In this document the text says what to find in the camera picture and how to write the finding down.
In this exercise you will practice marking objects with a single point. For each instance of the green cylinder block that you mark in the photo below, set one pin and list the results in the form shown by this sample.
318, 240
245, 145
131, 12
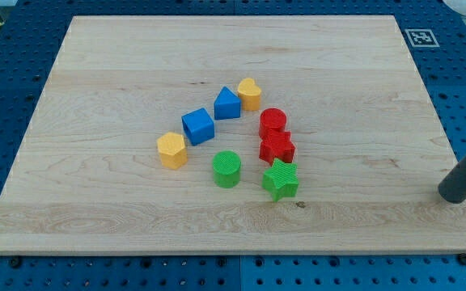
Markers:
226, 169

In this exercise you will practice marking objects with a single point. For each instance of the blue cube block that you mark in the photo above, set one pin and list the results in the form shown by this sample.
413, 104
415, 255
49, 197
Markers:
198, 126

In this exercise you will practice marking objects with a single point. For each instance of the blue triangle block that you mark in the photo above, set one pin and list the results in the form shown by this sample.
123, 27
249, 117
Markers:
227, 105

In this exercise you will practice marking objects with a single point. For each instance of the red cylinder block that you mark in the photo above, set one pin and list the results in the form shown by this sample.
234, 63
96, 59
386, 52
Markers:
271, 119

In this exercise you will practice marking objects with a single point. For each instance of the red star block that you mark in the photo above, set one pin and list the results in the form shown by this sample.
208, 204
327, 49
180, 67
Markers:
277, 145

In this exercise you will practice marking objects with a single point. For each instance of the yellow hexagon block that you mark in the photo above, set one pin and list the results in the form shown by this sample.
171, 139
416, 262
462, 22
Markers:
172, 150

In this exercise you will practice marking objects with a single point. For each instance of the green star block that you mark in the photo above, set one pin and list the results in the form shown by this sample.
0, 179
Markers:
281, 180

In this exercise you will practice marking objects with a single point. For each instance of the yellow heart block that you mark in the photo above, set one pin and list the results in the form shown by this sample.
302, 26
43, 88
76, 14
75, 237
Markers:
249, 94

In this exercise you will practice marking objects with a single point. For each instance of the wooden board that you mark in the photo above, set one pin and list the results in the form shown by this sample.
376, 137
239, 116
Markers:
370, 149

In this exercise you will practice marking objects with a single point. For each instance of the white fiducial marker tag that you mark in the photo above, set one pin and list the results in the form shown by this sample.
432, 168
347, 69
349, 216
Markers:
421, 38

